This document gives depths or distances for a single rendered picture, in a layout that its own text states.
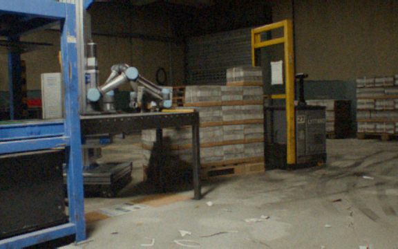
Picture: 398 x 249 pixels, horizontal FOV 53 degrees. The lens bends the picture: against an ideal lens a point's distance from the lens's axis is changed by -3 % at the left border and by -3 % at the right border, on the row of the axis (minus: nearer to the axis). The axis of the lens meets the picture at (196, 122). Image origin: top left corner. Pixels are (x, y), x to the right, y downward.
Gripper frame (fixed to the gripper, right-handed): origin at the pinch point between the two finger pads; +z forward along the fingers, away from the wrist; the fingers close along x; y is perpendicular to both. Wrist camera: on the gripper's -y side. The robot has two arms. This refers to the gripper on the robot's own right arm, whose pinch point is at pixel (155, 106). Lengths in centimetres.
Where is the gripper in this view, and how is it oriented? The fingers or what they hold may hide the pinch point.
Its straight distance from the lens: 437.3
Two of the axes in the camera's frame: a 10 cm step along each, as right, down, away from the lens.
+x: -8.9, 0.5, -4.5
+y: -0.3, -10.0, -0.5
